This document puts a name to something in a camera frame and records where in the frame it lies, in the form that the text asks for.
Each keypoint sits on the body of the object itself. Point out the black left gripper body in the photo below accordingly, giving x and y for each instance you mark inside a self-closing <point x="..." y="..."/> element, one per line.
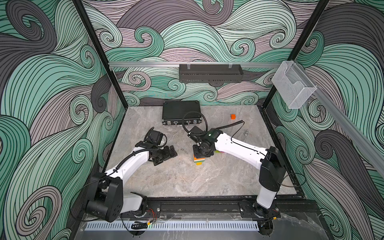
<point x="161" y="154"/>

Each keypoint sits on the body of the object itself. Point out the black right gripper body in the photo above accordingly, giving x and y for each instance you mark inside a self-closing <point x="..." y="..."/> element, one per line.
<point x="199" y="151"/>

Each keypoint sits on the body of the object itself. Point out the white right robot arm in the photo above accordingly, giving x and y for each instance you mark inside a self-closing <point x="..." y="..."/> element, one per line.
<point x="269" y="162"/>

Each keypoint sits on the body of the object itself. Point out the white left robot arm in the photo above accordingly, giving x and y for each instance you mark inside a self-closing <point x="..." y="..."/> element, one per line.
<point x="105" y="198"/>

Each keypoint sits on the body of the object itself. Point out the black hard carrying case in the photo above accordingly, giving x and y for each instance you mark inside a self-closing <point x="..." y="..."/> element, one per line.
<point x="175" y="111"/>

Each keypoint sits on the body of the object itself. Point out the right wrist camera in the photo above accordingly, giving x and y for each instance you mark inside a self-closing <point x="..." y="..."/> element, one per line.
<point x="196" y="133"/>

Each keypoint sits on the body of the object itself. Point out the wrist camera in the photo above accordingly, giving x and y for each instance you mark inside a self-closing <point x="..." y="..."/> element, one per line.
<point x="196" y="133"/>
<point x="156" y="138"/>

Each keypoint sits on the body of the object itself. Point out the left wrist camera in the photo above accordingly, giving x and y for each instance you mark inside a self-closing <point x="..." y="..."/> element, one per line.
<point x="156" y="138"/>

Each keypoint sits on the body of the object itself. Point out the black wall-mounted tray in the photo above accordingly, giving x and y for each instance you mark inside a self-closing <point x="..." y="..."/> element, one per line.
<point x="214" y="74"/>

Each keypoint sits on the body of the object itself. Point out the white slotted cable duct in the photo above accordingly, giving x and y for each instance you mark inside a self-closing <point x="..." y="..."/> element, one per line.
<point x="177" y="226"/>

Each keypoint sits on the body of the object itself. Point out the clear acrylic wall holder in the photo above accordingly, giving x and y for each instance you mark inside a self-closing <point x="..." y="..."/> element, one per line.
<point x="293" y="84"/>

